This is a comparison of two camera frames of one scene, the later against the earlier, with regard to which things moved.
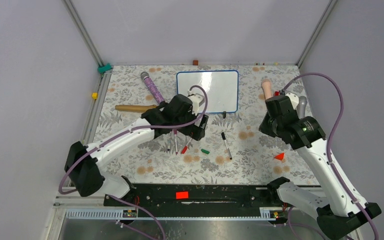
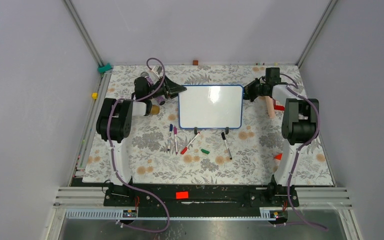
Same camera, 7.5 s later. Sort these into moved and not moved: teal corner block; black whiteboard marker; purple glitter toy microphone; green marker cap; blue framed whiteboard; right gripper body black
Moved: blue framed whiteboard; right gripper body black
Not moved: teal corner block; green marker cap; black whiteboard marker; purple glitter toy microphone
